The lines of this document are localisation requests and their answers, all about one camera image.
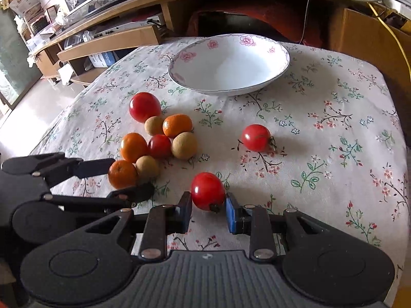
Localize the red tomato with stem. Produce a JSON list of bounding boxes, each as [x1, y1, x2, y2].
[[240, 124, 277, 152]]

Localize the wooden tv stand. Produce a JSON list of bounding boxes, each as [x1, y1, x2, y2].
[[31, 0, 410, 83]]

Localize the cardboard box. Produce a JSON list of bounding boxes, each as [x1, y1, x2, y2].
[[328, 8, 410, 126]]

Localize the orange mandarin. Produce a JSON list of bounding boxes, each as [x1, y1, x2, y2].
[[162, 113, 193, 138], [107, 160, 139, 190], [120, 133, 148, 163]]

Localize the small red tomato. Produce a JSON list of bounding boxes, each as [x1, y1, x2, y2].
[[148, 134, 172, 159]]

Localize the floral tablecloth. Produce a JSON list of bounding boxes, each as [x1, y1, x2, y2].
[[34, 38, 410, 280]]

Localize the blue white box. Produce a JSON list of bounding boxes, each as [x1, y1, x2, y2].
[[88, 52, 118, 68]]

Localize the white set-top box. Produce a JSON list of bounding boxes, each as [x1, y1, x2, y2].
[[91, 13, 165, 38]]

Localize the large red tomato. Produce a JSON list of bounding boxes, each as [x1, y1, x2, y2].
[[129, 92, 162, 123]]

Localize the yellow cable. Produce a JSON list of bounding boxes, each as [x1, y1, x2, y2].
[[340, 0, 411, 83]]

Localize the tan longan large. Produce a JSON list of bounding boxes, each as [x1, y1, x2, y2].
[[171, 132, 198, 160]]

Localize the white floral bowl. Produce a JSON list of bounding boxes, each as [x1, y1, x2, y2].
[[168, 33, 291, 96]]

